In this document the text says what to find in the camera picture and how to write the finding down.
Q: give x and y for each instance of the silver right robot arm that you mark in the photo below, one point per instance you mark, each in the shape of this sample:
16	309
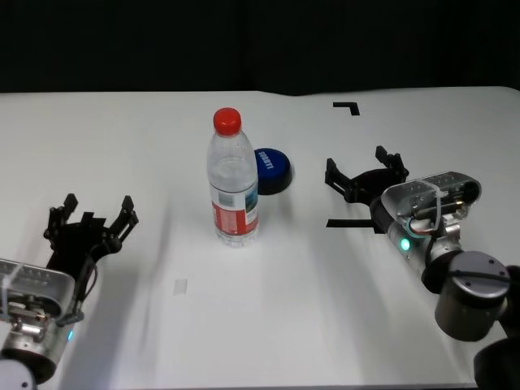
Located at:
467	300

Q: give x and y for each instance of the white camera zip tie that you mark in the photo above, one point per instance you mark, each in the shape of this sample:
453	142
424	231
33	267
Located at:
438	203
10	276

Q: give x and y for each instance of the clear water bottle red cap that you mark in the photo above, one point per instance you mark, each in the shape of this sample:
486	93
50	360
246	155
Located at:
233	203

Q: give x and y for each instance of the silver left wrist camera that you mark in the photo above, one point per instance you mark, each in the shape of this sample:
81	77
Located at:
44	284

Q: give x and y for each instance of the black curtain backdrop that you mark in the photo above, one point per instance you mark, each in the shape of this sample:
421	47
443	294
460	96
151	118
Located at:
243	40

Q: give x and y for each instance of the white right camera zip tie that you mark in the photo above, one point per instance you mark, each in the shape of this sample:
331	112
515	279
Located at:
438	203

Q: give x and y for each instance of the black corner tape mark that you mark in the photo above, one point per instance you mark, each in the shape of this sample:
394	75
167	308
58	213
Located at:
351	107

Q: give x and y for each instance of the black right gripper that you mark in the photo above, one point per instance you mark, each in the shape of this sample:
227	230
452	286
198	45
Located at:
369	185

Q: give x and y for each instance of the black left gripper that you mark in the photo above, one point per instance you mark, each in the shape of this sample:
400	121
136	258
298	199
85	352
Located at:
73	248

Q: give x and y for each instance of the white left camera zip tie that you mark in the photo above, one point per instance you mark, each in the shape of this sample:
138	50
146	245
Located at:
10	276

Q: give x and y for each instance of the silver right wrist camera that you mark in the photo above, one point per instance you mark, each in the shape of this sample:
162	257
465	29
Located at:
443	185

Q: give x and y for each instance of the blue round lid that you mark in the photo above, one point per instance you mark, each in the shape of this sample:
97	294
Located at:
276	174

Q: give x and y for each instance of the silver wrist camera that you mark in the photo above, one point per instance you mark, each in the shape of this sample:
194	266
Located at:
44	284
443	185

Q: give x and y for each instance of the long black T tape mark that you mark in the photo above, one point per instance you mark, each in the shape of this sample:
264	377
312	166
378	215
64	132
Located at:
349	223

